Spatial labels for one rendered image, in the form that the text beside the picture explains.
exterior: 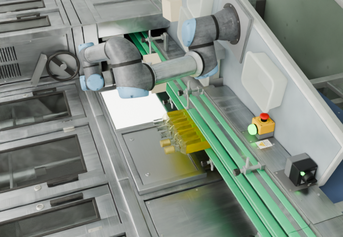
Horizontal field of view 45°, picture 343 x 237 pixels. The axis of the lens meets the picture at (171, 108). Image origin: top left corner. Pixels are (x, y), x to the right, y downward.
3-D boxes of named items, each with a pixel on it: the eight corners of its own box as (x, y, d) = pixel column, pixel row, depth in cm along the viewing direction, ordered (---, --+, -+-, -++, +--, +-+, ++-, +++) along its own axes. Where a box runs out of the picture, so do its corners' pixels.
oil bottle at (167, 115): (198, 113, 220) (161, 121, 214) (198, 104, 217) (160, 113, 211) (202, 119, 216) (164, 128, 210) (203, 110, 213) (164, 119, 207)
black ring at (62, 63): (81, 74, 274) (48, 80, 268) (76, 46, 262) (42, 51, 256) (82, 78, 270) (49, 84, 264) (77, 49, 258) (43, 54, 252)
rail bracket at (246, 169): (261, 163, 163) (231, 172, 160) (263, 149, 159) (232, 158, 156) (266, 170, 160) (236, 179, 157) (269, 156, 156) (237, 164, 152)
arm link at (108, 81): (104, 79, 198) (105, 91, 204) (114, 77, 199) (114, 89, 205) (101, 68, 202) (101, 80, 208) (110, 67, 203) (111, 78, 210)
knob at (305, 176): (311, 179, 151) (316, 185, 148) (300, 182, 150) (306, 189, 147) (313, 170, 148) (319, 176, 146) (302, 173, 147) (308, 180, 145)
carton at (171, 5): (172, -4, 260) (161, -3, 258) (181, 0, 246) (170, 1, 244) (173, 15, 265) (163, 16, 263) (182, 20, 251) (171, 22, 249)
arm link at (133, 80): (219, 40, 184) (123, 62, 149) (225, 73, 187) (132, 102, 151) (199, 44, 193) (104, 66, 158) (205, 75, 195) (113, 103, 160)
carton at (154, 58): (157, 52, 210) (143, 55, 208) (167, 74, 200) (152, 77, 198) (155, 69, 219) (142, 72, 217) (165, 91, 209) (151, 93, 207)
